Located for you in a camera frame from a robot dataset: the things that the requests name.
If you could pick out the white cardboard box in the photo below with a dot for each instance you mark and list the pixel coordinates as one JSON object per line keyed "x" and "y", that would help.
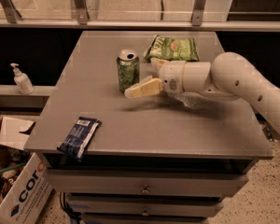
{"x": 23, "y": 188}

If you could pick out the metal railing post left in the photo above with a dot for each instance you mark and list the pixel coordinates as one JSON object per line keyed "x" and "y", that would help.
{"x": 11, "y": 13}

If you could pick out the white pump bottle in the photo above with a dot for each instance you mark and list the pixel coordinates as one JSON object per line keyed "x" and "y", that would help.
{"x": 22, "y": 80}

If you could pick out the grey drawer cabinet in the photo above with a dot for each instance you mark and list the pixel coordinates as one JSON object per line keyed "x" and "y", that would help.
{"x": 153, "y": 160}

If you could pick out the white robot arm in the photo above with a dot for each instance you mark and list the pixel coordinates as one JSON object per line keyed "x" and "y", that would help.
{"x": 228, "y": 77}

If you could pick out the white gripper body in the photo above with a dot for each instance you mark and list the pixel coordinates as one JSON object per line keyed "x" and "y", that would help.
{"x": 171, "y": 76}

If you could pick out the green soda can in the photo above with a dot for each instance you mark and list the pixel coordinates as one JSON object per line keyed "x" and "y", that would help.
{"x": 128, "y": 69}

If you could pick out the green chip bag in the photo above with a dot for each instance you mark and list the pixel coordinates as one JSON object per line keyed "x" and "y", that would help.
{"x": 172, "y": 49}

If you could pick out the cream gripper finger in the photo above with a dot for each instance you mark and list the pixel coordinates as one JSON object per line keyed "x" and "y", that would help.
{"x": 148, "y": 86}
{"x": 158, "y": 63}

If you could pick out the blue snack packet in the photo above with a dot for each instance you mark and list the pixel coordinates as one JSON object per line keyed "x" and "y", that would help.
{"x": 77, "y": 141}

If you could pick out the metal railing post middle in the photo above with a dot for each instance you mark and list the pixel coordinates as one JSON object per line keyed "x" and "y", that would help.
{"x": 81, "y": 11}

